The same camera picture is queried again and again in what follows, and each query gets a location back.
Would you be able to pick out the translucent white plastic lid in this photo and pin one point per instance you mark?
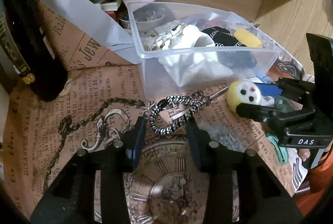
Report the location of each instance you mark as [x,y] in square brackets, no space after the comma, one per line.
[92,20]

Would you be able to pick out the clear plastic storage bin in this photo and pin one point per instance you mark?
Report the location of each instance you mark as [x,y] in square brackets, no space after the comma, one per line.
[158,17]

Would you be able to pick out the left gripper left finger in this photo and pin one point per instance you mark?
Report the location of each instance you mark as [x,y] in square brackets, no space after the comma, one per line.
[70,198]

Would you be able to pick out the yellow white plush ball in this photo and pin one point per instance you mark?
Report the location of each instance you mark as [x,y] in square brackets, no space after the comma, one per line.
[242,91]

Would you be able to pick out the black white-striped soft ball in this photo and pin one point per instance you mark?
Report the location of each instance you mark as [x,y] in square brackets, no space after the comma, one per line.
[232,59]

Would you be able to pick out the person's right hand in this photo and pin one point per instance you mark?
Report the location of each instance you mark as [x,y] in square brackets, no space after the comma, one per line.
[305,153]

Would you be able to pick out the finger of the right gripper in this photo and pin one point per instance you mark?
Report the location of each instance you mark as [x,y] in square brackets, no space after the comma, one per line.
[261,113]
[299,91]

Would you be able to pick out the dark wine bottle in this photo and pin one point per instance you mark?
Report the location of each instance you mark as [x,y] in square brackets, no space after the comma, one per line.
[25,43]

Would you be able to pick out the white crumpled cloth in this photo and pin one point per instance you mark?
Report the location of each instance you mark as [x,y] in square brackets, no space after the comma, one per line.
[190,67]

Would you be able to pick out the crumpled newspaper sheet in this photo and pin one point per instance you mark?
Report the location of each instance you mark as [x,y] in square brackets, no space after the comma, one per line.
[286,66]

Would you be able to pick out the vintage newspaper print mat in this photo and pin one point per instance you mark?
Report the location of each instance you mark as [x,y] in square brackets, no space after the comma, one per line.
[98,106]

